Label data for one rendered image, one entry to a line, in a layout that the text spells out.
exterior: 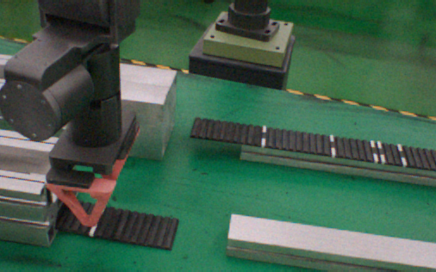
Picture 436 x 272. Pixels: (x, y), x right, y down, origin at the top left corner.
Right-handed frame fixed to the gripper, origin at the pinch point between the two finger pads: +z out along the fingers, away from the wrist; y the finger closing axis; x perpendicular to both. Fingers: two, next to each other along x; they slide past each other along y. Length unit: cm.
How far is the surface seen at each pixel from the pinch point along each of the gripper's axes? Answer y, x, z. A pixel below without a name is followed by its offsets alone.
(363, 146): -19.7, 33.1, 1.4
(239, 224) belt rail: -0.2, 16.5, 1.4
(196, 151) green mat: -17.3, 8.9, 4.5
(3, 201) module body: 5.0, -8.9, -2.0
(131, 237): 1.8, 4.1, 4.0
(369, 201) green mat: -11.2, 33.7, 4.5
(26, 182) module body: 3.9, -6.6, -4.3
